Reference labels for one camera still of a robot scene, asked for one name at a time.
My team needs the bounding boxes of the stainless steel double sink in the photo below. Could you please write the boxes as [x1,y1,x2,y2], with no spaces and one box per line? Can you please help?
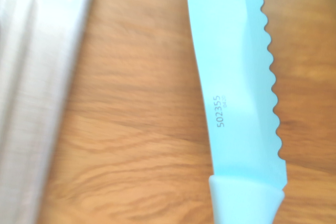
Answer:
[0,0,99,224]

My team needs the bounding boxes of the teal serrated plastic knife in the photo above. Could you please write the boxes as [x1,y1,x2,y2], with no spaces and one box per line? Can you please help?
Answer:
[184,0,288,224]

